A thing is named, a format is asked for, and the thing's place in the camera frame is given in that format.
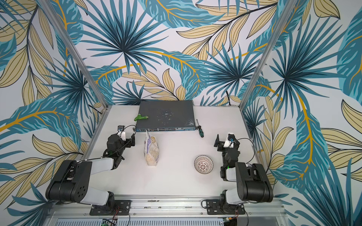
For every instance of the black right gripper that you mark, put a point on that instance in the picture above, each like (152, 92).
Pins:
(223, 144)

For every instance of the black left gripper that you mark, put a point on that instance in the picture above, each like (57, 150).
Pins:
(129, 143)

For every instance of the oatmeal bag white purple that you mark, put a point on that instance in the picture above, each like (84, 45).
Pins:
(151, 150)

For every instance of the white red patterned bowl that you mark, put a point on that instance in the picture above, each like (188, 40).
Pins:
(203, 164)

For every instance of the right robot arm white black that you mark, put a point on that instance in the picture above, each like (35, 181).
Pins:
(252, 183)

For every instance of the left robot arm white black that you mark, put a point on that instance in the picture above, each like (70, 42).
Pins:
(71, 181)

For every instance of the green black screwdriver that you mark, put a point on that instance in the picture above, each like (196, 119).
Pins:
(201, 133)

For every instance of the green pipe fitting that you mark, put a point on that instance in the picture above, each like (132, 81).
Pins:
(140, 117)

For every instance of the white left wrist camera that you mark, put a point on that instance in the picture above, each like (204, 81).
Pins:
(121, 132)

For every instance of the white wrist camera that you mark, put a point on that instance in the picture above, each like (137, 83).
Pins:
(230, 141)
(121, 132)

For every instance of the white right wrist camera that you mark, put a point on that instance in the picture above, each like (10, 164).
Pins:
(230, 141)

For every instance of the grey blue network switch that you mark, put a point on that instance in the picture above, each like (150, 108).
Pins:
(166, 116)

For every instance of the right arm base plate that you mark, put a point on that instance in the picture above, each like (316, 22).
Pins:
(218, 207)

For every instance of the aluminium front rail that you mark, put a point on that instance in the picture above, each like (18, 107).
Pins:
(151, 210)

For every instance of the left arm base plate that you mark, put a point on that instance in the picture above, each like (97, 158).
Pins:
(116, 207)

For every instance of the right aluminium corner post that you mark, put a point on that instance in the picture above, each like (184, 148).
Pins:
(287, 11)

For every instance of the aluminium corner post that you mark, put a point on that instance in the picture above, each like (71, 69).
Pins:
(287, 11)
(60, 29)

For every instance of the left aluminium corner post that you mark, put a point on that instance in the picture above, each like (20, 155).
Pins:
(60, 29)

